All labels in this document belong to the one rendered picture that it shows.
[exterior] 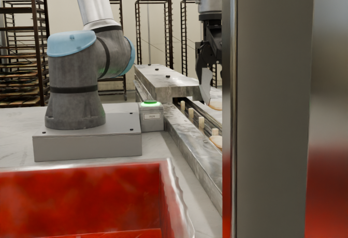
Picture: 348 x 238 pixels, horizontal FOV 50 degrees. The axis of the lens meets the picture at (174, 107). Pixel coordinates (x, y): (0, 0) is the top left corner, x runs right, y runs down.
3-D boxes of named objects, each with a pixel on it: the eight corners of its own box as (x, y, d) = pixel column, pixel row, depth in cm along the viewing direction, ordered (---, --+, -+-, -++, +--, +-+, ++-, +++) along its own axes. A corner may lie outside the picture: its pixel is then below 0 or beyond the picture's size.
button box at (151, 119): (138, 137, 117) (136, 102, 115) (163, 135, 118) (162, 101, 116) (140, 144, 109) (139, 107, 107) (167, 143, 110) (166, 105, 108)
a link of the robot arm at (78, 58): (38, 86, 92) (33, 29, 89) (76, 80, 104) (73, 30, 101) (75, 88, 86) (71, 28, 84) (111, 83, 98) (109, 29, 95)
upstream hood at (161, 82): (134, 75, 255) (133, 63, 253) (160, 74, 258) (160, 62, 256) (156, 107, 133) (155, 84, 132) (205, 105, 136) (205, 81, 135)
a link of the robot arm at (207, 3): (234, -7, 84) (198, -7, 83) (234, 14, 85) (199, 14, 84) (224, -3, 91) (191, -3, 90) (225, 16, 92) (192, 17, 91)
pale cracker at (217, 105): (204, 104, 94) (204, 99, 94) (218, 103, 95) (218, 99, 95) (214, 111, 85) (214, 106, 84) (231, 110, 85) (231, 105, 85)
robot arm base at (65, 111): (35, 130, 89) (32, 88, 87) (56, 117, 104) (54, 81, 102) (98, 130, 88) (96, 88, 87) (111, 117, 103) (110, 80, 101)
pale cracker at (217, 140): (206, 138, 90) (206, 133, 90) (221, 137, 90) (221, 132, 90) (217, 150, 80) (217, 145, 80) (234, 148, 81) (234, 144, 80)
